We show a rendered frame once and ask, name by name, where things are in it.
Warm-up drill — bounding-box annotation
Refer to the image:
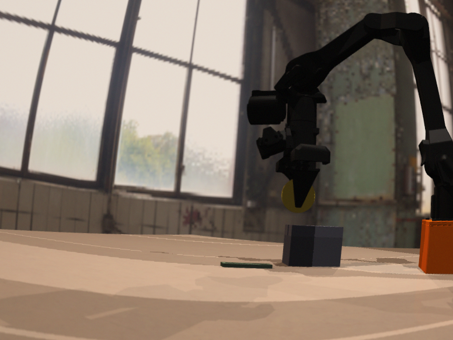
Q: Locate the gold coin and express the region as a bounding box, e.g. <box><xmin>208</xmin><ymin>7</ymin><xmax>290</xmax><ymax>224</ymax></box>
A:
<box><xmin>281</xmin><ymin>180</ymin><xmax>315</xmax><ymax>213</ymax></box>

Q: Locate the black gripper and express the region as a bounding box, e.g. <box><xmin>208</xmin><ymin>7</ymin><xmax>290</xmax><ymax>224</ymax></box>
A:
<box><xmin>276</xmin><ymin>120</ymin><xmax>330</xmax><ymax>208</ymax></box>

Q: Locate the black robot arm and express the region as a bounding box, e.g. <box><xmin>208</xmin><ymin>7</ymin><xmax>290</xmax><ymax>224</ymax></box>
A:
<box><xmin>247</xmin><ymin>12</ymin><xmax>453</xmax><ymax>221</ymax></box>

